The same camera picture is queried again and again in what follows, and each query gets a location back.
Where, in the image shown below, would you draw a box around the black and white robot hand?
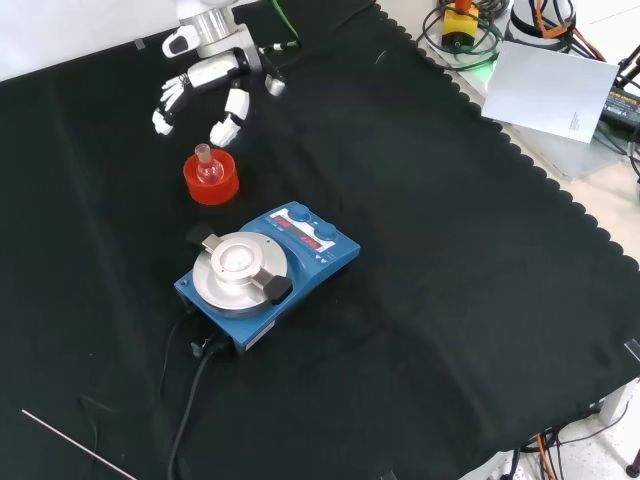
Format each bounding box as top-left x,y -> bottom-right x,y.
151,29 -> 287,149

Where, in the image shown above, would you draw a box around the clear glass round-bottom flask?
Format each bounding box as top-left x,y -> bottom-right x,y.
193,143 -> 225,185

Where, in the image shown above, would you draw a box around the orange ribbed flask stand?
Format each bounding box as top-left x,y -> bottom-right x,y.
182,148 -> 241,207

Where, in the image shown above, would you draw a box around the blue-base heater with steel plate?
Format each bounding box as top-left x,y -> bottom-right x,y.
173,200 -> 362,356

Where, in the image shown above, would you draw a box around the yellow stop button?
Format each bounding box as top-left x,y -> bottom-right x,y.
441,0 -> 480,51

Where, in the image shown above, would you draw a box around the black bench cloth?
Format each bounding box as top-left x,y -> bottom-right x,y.
0,0 -> 640,480

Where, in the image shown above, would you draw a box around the pale grey board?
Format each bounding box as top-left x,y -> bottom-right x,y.
480,40 -> 620,145

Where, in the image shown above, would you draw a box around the pale grey box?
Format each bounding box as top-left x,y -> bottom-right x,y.
509,119 -> 631,179

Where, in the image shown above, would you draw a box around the thin metal probe rod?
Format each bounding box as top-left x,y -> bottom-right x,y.
21,409 -> 139,480

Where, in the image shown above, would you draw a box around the black power adapter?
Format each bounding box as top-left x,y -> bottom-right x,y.
598,85 -> 640,132

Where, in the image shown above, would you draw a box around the white bench leg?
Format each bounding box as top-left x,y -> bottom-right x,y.
598,378 -> 640,426

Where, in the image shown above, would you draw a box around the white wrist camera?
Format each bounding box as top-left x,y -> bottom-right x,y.
160,24 -> 200,59

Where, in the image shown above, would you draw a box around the green cable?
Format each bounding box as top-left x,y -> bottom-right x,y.
259,0 -> 302,54

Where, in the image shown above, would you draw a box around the black coiled cables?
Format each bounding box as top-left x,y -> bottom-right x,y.
418,0 -> 506,71

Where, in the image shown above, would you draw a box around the thin black probe cable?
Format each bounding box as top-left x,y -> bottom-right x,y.
74,309 -> 201,464

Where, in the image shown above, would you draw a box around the thick black power cable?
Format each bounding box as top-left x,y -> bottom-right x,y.
167,339 -> 224,480

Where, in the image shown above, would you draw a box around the orange robot cables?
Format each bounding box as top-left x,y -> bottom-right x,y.
529,0 -> 609,64

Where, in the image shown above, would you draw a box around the orange cables under bench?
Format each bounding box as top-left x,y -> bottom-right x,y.
534,432 -> 566,480

